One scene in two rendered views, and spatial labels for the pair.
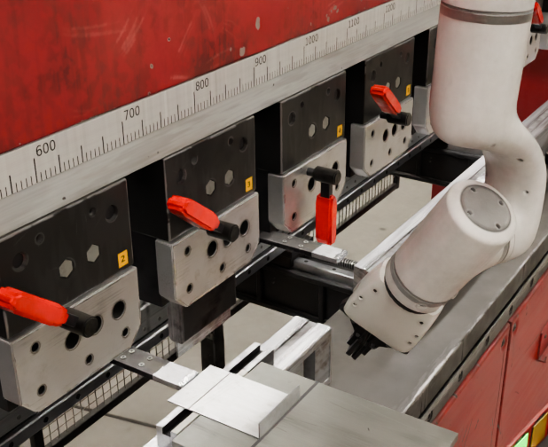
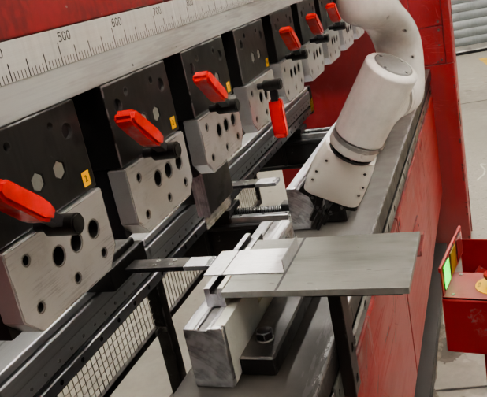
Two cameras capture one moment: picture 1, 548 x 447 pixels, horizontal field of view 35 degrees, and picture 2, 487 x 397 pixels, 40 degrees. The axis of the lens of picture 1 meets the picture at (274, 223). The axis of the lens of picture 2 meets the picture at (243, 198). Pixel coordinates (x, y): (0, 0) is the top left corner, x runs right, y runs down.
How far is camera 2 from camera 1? 0.32 m
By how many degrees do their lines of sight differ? 12
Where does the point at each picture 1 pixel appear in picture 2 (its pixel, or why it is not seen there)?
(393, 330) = (345, 189)
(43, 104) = not seen: outside the picture
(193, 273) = (213, 146)
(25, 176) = (109, 39)
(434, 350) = (362, 229)
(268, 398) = (276, 254)
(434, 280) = (371, 128)
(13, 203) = (105, 59)
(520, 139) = (403, 11)
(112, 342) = (180, 187)
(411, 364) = not seen: hidden behind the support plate
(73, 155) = (131, 32)
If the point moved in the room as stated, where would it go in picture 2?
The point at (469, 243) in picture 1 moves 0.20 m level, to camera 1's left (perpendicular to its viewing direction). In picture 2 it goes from (392, 87) to (262, 119)
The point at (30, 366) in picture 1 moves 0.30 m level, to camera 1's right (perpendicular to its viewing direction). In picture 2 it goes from (139, 192) to (398, 124)
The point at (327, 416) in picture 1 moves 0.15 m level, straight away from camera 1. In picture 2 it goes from (324, 250) to (299, 219)
